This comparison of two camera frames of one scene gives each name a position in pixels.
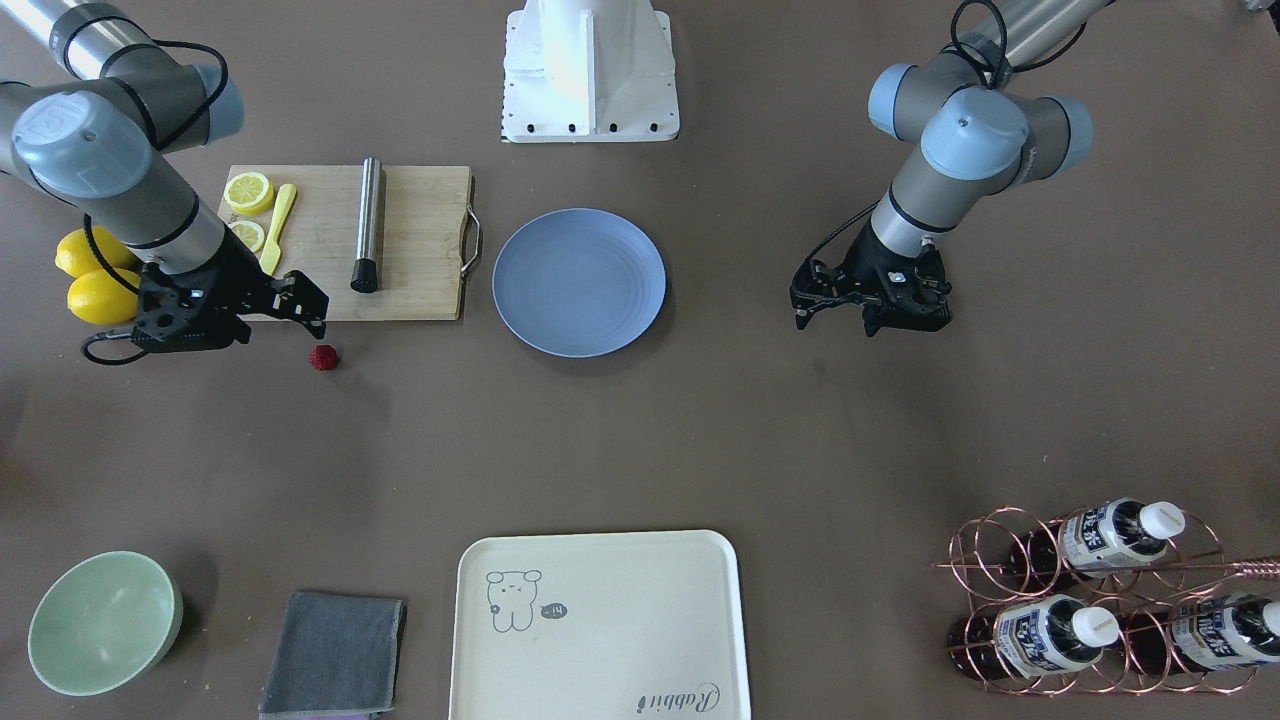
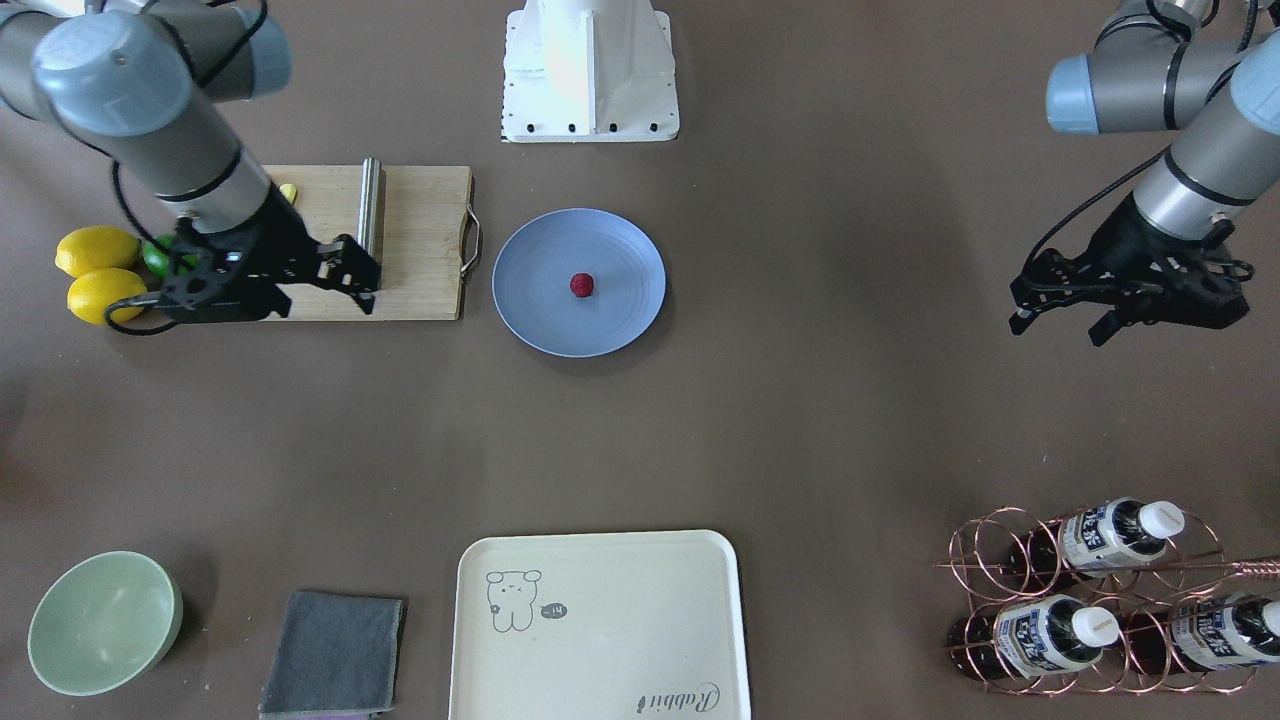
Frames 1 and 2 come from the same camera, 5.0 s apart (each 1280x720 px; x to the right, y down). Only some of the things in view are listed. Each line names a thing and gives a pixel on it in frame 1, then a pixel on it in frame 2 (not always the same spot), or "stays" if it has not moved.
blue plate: [579, 283] stays
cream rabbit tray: [634, 625] stays
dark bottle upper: [1096, 540] stays
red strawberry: [323, 357] -> [581, 284]
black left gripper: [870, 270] -> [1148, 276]
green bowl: [103, 622] stays
